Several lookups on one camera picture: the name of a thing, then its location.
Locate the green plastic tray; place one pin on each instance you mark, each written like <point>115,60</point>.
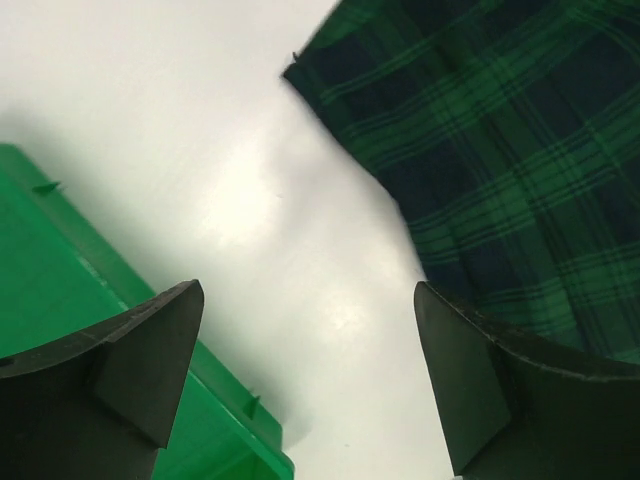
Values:
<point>59,276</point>

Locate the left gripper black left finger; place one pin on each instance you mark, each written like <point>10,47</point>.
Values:
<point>100,403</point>

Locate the green navy plaid skirt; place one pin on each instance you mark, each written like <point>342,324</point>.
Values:
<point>507,132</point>

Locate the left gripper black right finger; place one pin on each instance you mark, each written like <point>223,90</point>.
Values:
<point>514,405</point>

